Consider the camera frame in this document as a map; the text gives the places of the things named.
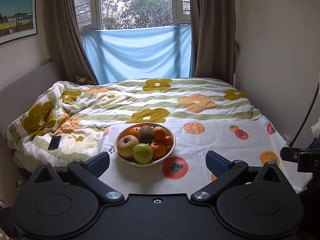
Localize cream hoodie hanging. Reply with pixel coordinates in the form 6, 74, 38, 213
311, 118, 320, 140

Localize small tangerine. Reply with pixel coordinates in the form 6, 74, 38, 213
153, 134, 166, 141
162, 135, 174, 147

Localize large orange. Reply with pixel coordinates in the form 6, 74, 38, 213
149, 141, 167, 160

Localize white fruit print cloth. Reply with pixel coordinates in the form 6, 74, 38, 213
99, 117, 312, 196

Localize brown kiwi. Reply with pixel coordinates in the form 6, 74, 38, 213
138, 125, 153, 144

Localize black smartphone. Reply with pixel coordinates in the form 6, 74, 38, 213
48, 135, 61, 151

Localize cream duck print bowl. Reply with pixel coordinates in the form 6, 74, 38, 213
114, 122, 176, 167

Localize framed city picture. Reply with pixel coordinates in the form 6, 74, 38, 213
0, 0, 38, 44

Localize floral striped duvet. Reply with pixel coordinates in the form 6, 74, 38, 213
7, 77, 261, 171

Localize green apple front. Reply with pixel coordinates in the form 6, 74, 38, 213
153, 126, 166, 134

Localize large yellow-red apple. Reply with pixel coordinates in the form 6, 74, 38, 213
117, 135, 139, 159

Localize black coat rack pole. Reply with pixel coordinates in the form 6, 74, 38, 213
289, 83, 319, 147

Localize light blue window cloth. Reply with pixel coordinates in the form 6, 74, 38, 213
82, 24, 191, 85

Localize brown curtain right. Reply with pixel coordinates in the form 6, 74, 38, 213
190, 0, 236, 85

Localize brown curtain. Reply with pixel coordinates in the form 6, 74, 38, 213
190, 0, 236, 85
43, 0, 98, 83

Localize brown curtain left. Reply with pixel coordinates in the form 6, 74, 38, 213
43, 0, 98, 83

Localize grey bed headboard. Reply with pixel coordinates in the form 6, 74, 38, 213
1, 61, 60, 138

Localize green apple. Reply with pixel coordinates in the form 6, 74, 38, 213
133, 144, 153, 164
153, 126, 166, 134

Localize green apple back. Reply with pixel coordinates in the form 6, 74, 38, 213
133, 144, 153, 164

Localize floral pillow by window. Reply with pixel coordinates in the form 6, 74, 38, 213
75, 76, 97, 85

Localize window frame with glass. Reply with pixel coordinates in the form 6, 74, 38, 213
74, 0, 190, 30

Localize dark blue jeans hanging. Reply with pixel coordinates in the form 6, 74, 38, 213
308, 138, 320, 150

